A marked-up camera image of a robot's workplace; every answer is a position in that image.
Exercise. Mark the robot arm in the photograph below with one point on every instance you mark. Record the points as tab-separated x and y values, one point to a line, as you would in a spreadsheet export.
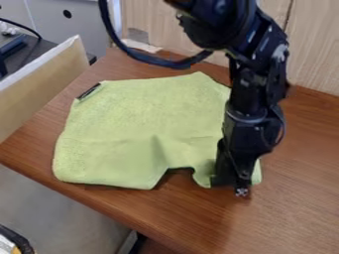
247	39

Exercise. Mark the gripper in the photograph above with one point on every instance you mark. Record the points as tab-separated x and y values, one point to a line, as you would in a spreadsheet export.
249	132

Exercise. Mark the green cloth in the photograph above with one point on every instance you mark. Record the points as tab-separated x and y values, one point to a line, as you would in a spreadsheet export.
141	132

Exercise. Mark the beige board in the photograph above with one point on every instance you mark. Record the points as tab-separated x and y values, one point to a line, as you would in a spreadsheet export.
35	86

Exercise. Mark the dark desk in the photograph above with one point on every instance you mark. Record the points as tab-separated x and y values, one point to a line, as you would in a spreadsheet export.
22	53

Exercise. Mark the yellow and black object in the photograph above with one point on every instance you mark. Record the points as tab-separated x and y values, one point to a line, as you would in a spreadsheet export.
11	243

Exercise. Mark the grey cabinet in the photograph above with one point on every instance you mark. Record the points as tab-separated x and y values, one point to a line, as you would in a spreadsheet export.
57	20

